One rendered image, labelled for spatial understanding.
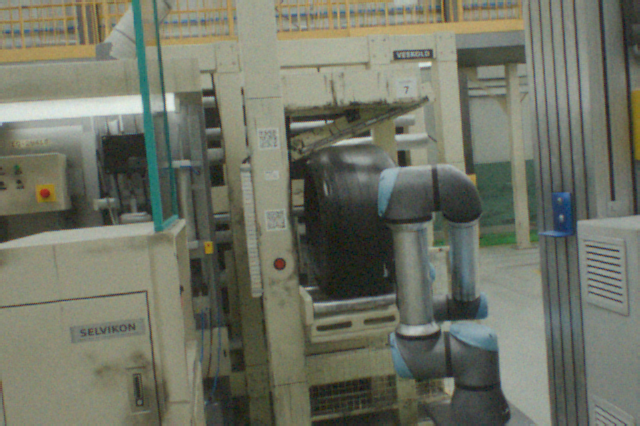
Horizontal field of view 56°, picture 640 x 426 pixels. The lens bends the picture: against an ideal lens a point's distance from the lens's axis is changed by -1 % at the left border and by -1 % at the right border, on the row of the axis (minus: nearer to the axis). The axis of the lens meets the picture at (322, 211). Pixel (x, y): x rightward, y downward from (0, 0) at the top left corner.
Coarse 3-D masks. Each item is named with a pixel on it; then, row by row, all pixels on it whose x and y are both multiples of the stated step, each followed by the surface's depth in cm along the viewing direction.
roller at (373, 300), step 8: (352, 296) 215; (360, 296) 215; (368, 296) 215; (376, 296) 215; (384, 296) 215; (392, 296) 215; (320, 304) 211; (328, 304) 211; (336, 304) 212; (344, 304) 212; (352, 304) 213; (360, 304) 213; (368, 304) 214; (376, 304) 215; (384, 304) 216; (320, 312) 211
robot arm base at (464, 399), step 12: (456, 384) 149; (456, 396) 149; (468, 396) 146; (480, 396) 145; (492, 396) 145; (504, 396) 149; (456, 408) 148; (468, 408) 147; (480, 408) 144; (492, 408) 144; (504, 408) 148; (456, 420) 148; (468, 420) 145; (480, 420) 144; (492, 420) 144; (504, 420) 145
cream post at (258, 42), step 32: (256, 0) 210; (256, 32) 211; (256, 64) 211; (256, 96) 212; (256, 128) 212; (256, 160) 212; (256, 192) 213; (288, 192) 215; (256, 224) 223; (288, 224) 215; (288, 256) 216; (288, 288) 216; (288, 320) 217; (288, 352) 217; (288, 384) 217; (288, 416) 218
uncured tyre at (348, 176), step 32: (320, 160) 213; (352, 160) 209; (384, 160) 210; (320, 192) 206; (352, 192) 201; (320, 224) 253; (352, 224) 198; (384, 224) 200; (320, 256) 248; (352, 256) 201; (384, 256) 203; (320, 288) 227; (352, 288) 209; (384, 288) 214
